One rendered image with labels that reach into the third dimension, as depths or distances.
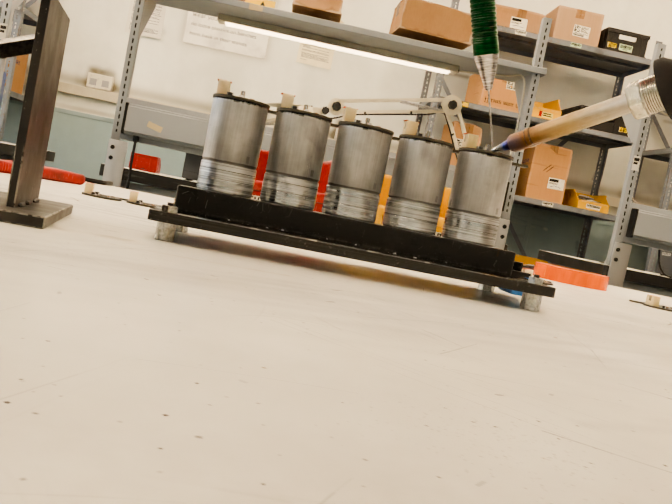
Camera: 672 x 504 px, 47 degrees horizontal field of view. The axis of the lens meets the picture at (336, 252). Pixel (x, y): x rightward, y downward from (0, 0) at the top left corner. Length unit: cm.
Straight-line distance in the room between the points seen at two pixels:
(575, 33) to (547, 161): 71
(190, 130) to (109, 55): 233
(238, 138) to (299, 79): 442
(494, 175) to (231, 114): 12
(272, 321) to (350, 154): 18
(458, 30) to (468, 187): 241
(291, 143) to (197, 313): 19
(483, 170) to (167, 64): 449
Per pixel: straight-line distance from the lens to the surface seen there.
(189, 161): 269
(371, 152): 33
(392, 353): 15
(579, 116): 33
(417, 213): 34
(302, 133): 33
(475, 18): 35
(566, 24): 460
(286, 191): 33
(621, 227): 286
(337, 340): 15
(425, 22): 272
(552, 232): 498
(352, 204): 33
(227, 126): 33
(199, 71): 478
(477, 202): 34
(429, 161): 34
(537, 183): 451
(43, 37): 28
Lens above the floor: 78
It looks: 4 degrees down
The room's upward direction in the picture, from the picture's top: 11 degrees clockwise
